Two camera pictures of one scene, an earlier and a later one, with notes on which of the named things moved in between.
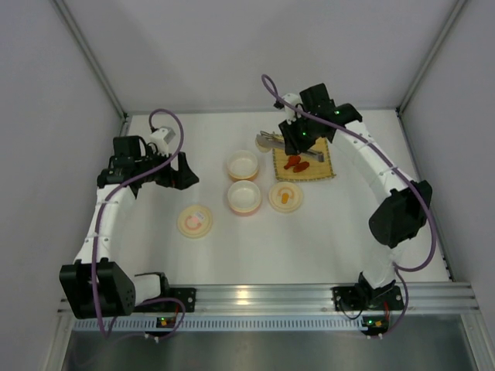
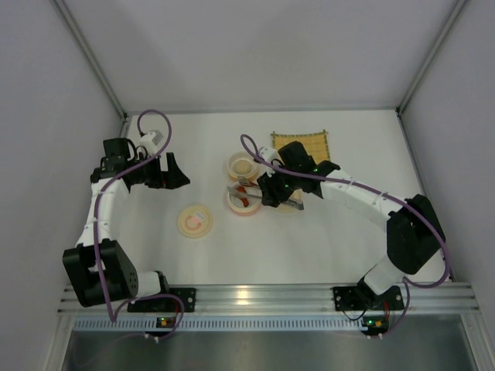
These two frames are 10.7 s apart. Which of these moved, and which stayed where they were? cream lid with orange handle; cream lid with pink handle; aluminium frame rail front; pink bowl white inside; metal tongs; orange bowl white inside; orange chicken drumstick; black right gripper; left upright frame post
Moved: black right gripper; metal tongs; orange chicken drumstick
Stayed: left upright frame post; cream lid with pink handle; aluminium frame rail front; cream lid with orange handle; orange bowl white inside; pink bowl white inside
